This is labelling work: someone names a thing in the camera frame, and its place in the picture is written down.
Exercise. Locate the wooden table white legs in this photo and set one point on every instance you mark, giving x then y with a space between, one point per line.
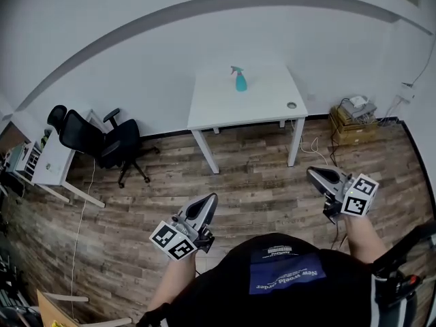
51 313

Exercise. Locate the black office chair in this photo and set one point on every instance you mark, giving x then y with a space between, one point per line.
119 141

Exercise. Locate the white long desk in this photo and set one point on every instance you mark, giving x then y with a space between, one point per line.
54 162

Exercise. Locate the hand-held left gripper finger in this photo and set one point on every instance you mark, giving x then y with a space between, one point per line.
209 215
184 211

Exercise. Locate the small green desk item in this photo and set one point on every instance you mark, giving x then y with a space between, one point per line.
45 139

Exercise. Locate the white wall box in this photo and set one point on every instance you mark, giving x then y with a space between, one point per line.
405 98

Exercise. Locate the person's left forearm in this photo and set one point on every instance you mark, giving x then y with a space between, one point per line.
170 284

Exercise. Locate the brown cardboard box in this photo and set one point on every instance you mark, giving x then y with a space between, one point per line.
340 121
354 136

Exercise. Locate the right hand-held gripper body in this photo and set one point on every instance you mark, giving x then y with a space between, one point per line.
357 201

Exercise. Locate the white square table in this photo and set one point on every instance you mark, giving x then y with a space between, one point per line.
259 104

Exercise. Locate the person's black printed t-shirt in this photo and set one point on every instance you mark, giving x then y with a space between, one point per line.
279 305

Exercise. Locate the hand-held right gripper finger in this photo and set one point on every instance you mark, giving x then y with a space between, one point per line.
335 173
320 186

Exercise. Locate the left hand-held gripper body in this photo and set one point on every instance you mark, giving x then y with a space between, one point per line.
173 242

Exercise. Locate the white shelf unit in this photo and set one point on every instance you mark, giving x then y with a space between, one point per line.
25 160

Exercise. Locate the pink and teal plastic toy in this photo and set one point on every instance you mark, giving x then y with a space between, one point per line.
237 70

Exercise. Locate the teal spray bottle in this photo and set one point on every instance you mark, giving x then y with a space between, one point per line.
241 84

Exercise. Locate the person's right forearm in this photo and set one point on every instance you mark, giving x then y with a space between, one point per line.
364 237

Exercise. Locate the small white device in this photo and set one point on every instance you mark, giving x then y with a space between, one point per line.
358 101

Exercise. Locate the black device red button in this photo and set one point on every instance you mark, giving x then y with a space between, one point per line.
398 288

